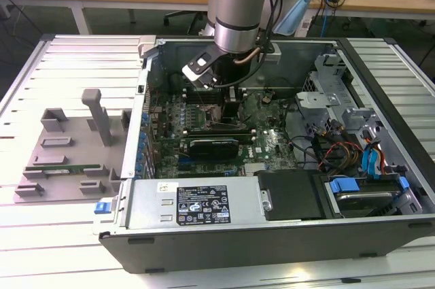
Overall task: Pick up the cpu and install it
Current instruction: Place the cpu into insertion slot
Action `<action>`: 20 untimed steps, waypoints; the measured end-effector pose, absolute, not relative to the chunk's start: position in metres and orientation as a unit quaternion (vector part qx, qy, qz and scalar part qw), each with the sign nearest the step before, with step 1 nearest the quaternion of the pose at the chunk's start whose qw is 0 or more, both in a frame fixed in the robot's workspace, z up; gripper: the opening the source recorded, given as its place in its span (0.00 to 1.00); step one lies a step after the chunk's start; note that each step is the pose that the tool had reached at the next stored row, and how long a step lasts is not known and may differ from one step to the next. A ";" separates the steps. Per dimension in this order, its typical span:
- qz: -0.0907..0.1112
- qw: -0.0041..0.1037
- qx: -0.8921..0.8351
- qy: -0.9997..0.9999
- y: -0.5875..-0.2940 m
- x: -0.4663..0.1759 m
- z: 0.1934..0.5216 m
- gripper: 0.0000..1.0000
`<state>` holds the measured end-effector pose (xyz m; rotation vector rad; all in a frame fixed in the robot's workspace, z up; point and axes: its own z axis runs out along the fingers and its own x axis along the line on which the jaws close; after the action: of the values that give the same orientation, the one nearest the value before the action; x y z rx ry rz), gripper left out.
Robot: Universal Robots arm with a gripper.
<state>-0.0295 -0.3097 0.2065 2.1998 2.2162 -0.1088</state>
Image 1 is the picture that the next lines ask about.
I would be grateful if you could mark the thin metal locking lever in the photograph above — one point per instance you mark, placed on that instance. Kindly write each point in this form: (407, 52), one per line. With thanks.
(215, 121)
(200, 98)

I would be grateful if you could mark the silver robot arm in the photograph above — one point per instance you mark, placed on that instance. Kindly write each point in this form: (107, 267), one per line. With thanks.
(238, 3)

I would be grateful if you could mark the RAM slot with white latches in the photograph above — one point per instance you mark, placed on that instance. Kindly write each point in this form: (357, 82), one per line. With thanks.
(212, 97)
(246, 141)
(217, 133)

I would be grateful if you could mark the round coin battery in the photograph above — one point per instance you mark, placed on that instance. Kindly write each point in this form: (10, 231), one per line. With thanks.
(266, 99)

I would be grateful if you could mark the green motherboard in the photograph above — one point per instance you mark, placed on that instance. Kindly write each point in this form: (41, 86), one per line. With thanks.
(268, 139)

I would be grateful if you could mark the black graphics card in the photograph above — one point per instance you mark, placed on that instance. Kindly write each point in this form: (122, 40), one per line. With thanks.
(212, 149)

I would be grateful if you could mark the black chair base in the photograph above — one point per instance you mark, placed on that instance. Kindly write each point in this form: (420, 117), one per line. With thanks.
(176, 14)

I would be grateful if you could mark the metal drive cage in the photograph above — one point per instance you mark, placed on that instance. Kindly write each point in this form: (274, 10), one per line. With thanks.
(316, 100)

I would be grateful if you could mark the silver chipset heatsink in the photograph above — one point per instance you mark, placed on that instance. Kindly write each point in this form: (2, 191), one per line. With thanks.
(256, 169)

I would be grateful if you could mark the black plastic shroud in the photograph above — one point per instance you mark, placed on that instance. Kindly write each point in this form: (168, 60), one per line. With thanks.
(292, 195)

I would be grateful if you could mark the grey power supply unit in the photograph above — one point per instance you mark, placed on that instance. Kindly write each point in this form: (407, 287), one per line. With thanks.
(153, 200)

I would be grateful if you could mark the blue disk carrier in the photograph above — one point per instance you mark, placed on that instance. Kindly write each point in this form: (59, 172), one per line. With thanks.
(344, 185)

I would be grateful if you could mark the grey parts rack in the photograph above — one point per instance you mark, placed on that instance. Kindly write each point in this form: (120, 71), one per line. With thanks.
(81, 153)

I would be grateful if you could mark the open black PC case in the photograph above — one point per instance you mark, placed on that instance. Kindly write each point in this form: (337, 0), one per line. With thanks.
(272, 248)

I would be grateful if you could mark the green RAM stick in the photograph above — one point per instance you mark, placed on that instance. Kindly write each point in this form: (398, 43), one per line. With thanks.
(78, 167)

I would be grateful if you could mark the blue case latch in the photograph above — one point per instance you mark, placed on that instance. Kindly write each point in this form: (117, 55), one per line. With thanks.
(102, 208)

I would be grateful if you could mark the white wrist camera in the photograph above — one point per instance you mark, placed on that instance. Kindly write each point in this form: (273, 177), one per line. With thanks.
(195, 71)

